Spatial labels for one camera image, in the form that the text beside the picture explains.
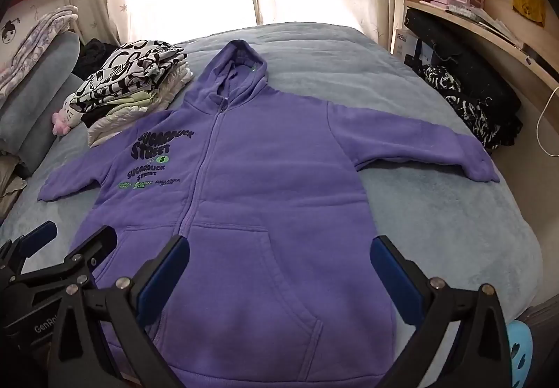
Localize papers on shelf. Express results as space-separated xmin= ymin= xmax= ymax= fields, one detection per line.
xmin=445 ymin=3 xmax=525 ymax=48

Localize beige cloth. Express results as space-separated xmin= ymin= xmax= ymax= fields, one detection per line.
xmin=0 ymin=154 xmax=27 ymax=218

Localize light blue bed blanket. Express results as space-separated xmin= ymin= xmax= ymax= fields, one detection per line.
xmin=0 ymin=21 xmax=544 ymax=388

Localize white cable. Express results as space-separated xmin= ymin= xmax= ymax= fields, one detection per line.
xmin=536 ymin=86 xmax=559 ymax=153

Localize black white printed folded garment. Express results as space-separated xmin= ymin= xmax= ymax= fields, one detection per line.
xmin=72 ymin=38 xmax=189 ymax=113

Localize pink white plush toy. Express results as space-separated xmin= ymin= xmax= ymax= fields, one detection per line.
xmin=51 ymin=93 xmax=88 ymax=136

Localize black white patterned cloth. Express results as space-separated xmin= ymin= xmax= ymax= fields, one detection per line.
xmin=419 ymin=65 xmax=503 ymax=150

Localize light green folded garment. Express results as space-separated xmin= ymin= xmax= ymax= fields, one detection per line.
xmin=102 ymin=91 xmax=158 ymax=111

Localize blue slipper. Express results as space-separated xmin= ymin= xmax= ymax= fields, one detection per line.
xmin=507 ymin=320 xmax=531 ymax=388

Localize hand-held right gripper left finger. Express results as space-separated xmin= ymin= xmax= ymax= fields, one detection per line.
xmin=46 ymin=235 xmax=190 ymax=388

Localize grey pillow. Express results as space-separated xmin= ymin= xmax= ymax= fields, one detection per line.
xmin=0 ymin=34 xmax=81 ymax=177

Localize white box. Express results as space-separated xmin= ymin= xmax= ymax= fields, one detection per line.
xmin=393 ymin=27 xmax=422 ymax=61

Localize floral purple quilt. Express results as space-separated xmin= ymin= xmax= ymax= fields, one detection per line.
xmin=0 ymin=6 xmax=79 ymax=96

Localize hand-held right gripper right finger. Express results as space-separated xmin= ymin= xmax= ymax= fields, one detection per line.
xmin=370 ymin=235 xmax=513 ymax=388

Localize black bag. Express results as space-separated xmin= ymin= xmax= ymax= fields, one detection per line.
xmin=404 ymin=8 xmax=522 ymax=144

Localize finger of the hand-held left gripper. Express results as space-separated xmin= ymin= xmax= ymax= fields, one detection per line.
xmin=0 ymin=221 xmax=58 ymax=279
xmin=9 ymin=225 xmax=118 ymax=289

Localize dark cloth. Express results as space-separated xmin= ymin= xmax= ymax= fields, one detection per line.
xmin=72 ymin=39 xmax=118 ymax=80

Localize cream folded garment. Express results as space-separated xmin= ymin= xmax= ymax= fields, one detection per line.
xmin=87 ymin=104 xmax=151 ymax=148

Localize purple zip hoodie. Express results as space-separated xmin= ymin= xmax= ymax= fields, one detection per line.
xmin=37 ymin=39 xmax=501 ymax=388

